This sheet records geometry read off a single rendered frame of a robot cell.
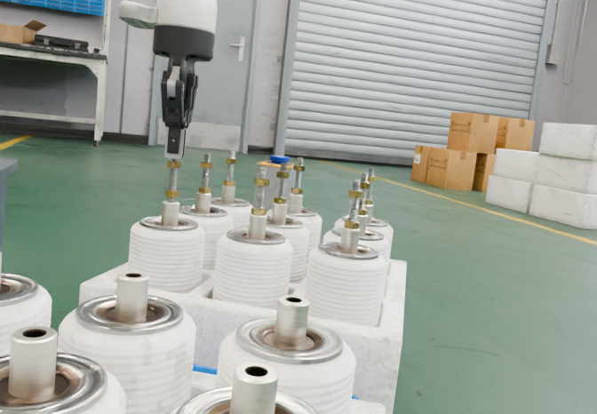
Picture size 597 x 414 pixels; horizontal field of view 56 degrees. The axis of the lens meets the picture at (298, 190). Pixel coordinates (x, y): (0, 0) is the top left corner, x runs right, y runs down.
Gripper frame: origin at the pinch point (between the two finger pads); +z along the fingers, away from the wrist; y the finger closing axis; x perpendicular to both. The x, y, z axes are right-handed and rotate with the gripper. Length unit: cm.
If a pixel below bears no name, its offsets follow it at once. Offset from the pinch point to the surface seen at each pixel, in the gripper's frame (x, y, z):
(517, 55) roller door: -286, 596, -107
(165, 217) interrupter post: 0.3, -1.0, 9.6
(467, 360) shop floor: -52, 25, 36
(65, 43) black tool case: 168, 415, -45
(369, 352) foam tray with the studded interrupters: -25.4, -14.2, 19.7
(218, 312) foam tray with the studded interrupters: -8.2, -10.0, 18.3
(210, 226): -4.8, 7.2, 11.9
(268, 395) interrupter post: -14, -48, 8
